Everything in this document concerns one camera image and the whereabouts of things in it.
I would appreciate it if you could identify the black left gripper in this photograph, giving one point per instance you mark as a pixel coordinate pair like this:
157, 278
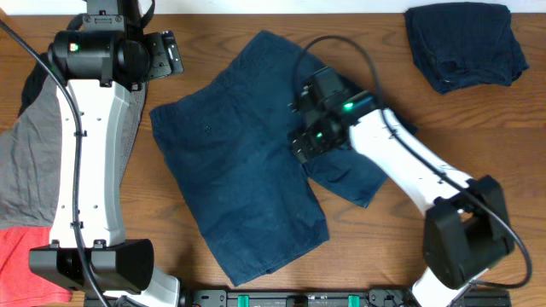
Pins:
161, 55

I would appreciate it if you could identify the dark teal blue shorts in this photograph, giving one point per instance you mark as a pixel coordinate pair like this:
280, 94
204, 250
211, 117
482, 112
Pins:
227, 145

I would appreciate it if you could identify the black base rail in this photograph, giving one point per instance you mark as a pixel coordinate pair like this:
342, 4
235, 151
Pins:
376, 297

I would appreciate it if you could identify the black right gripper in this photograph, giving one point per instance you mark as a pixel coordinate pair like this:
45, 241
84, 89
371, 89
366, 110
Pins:
303, 145

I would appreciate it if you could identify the folded navy garment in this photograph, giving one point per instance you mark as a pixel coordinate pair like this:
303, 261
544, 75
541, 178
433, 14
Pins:
459, 45

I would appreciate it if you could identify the grey shorts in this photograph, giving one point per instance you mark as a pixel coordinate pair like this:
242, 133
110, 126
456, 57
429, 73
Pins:
30, 164

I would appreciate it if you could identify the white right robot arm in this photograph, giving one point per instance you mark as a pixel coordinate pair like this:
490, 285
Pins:
465, 219

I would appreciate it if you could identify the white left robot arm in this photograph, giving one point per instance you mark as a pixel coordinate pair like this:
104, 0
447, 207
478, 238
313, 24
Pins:
97, 68

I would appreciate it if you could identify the red garment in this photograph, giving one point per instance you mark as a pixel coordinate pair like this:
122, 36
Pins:
19, 286

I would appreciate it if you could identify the black garment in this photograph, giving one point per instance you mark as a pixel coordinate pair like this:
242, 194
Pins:
33, 87

